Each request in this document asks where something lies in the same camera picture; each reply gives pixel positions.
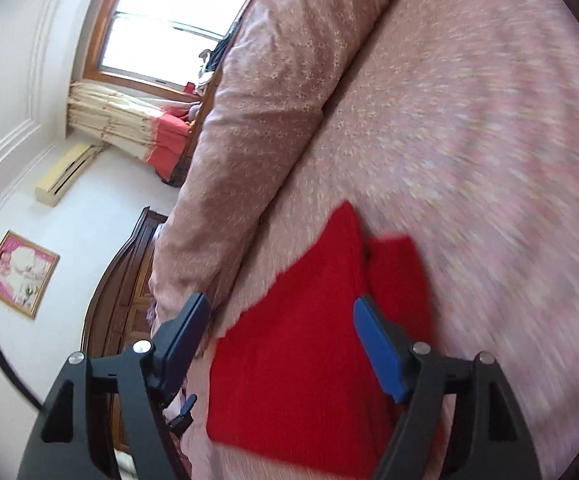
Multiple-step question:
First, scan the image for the cream and red curtain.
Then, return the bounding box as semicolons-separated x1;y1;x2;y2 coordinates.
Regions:
66;80;196;177

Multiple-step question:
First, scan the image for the cream air conditioner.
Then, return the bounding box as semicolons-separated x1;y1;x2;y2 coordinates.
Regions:
35;142;106;206

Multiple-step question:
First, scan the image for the wooden framed window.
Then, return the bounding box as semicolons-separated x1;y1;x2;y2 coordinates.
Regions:
83;0;263;97

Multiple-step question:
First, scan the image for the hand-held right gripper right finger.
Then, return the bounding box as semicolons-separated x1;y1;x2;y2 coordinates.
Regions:
353;296;543;480

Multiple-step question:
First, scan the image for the red knitted cardigan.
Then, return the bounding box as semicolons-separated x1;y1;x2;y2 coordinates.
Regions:
205;201;437;466

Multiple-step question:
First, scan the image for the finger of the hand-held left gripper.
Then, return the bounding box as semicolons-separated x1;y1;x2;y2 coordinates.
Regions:
168;394;198;436

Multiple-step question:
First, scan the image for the framed wall photo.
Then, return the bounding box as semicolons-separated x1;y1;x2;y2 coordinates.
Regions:
0;230;61;320

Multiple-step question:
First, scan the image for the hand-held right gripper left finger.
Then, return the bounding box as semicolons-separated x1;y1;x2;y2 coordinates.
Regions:
16;292;212;480

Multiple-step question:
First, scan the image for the pink floral bed sheet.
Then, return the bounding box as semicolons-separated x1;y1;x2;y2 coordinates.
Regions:
169;0;579;480

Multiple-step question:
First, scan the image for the pink floral quilt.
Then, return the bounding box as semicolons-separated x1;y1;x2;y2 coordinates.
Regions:
146;0;416;333

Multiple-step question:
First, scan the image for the dark wooden headboard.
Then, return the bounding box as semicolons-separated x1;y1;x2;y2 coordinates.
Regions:
82;206;182;458

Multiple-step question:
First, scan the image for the pile of clothes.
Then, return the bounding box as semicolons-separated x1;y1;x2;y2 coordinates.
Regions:
196;31;236;95

